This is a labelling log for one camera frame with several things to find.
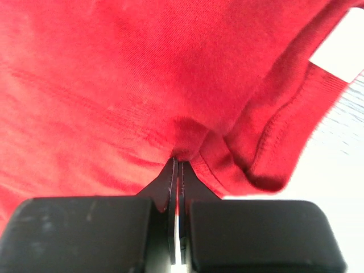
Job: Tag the dark red t-shirt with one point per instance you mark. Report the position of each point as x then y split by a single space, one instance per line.
96 96

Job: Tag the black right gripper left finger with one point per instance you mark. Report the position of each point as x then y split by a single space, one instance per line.
95 233

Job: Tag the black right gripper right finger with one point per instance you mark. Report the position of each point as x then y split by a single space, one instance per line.
219 235

